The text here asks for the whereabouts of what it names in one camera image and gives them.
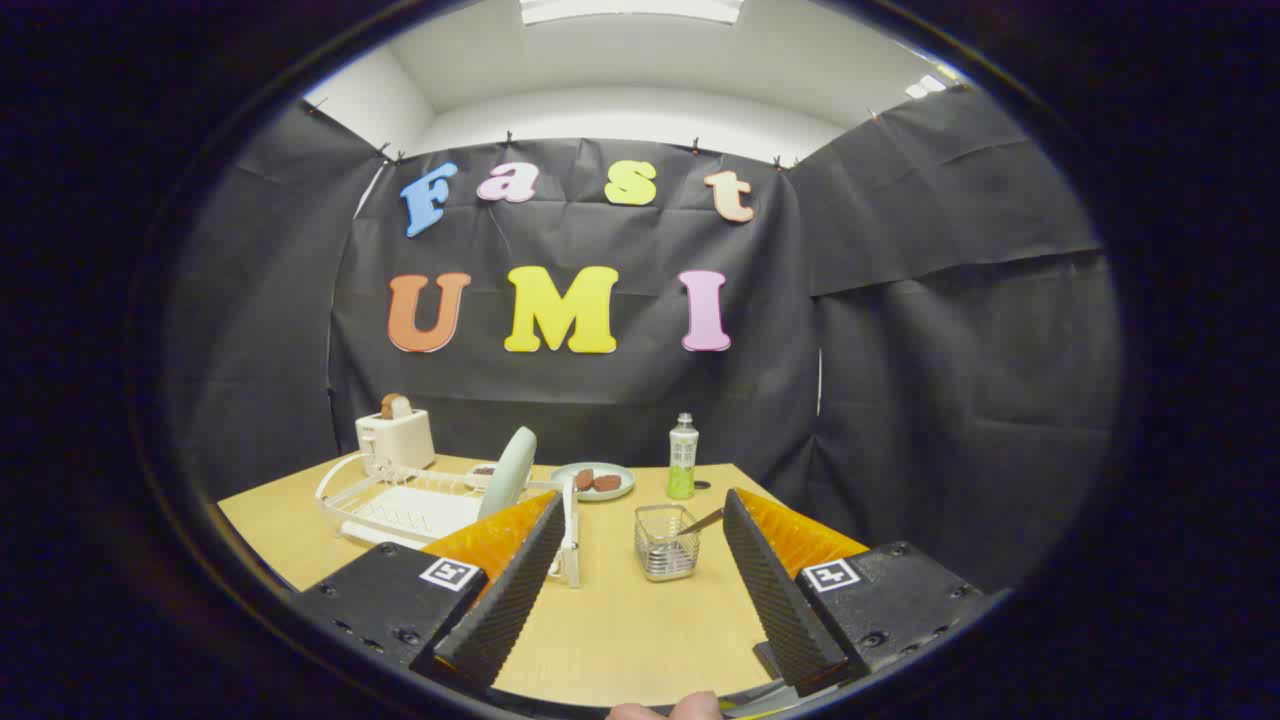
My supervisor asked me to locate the green drink bottle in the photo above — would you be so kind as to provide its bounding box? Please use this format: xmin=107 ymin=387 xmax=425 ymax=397
xmin=667 ymin=413 xmax=699 ymax=501

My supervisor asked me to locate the long ceiling light panel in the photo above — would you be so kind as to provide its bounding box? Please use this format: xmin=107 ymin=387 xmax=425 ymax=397
xmin=520 ymin=0 xmax=746 ymax=26

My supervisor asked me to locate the white dish rack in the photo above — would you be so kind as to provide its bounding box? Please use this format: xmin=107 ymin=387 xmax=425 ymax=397
xmin=316 ymin=452 xmax=583 ymax=589

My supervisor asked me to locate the pale green plate with patties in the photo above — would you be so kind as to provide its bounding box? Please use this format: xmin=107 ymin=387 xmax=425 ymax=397
xmin=550 ymin=461 xmax=636 ymax=502

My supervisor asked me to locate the clear wire basket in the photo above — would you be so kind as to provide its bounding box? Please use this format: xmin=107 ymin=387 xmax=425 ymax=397
xmin=634 ymin=504 xmax=701 ymax=583

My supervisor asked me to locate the white toaster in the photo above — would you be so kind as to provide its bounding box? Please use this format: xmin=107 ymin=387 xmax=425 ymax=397
xmin=355 ymin=408 xmax=436 ymax=471

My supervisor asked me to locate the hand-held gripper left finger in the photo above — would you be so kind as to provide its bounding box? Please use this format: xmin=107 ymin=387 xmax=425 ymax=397
xmin=295 ymin=490 xmax=569 ymax=693

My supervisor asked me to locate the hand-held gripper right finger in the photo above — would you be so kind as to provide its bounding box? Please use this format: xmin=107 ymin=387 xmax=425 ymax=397
xmin=722 ymin=488 xmax=986 ymax=699

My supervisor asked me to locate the black backdrop cloth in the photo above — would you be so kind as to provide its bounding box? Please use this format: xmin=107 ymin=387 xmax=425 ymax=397
xmin=165 ymin=85 xmax=1121 ymax=601

